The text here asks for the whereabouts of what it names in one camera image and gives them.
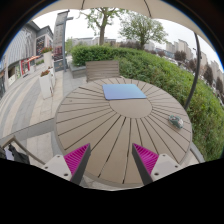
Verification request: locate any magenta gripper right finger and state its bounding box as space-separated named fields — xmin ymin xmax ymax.
xmin=132 ymin=143 xmax=182 ymax=185

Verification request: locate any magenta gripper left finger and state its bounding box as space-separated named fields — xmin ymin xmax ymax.
xmin=42 ymin=144 xmax=91 ymax=185

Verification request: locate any dark bag on chair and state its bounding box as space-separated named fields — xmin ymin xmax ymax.
xmin=0 ymin=145 xmax=30 ymax=164

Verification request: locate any round wooden slat table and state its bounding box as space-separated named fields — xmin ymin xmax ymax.
xmin=55 ymin=78 xmax=192 ymax=187

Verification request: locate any green hedge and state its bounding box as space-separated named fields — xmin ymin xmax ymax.
xmin=71 ymin=46 xmax=224 ymax=161

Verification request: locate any dark curved umbrella pole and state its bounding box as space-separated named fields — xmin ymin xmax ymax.
xmin=183 ymin=31 xmax=202 ymax=111

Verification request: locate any white planter with red flowers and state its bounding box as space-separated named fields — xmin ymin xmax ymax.
xmin=39 ymin=70 xmax=53 ymax=99

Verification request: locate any tall grey sign pylon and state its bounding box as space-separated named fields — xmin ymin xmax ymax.
xmin=53 ymin=10 xmax=72 ymax=72

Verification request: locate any white planter far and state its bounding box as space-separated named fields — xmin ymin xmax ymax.
xmin=41 ymin=46 xmax=53 ymax=67

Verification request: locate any beige patio umbrella canopy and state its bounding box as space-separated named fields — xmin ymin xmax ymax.
xmin=31 ymin=0 xmax=214 ymax=51

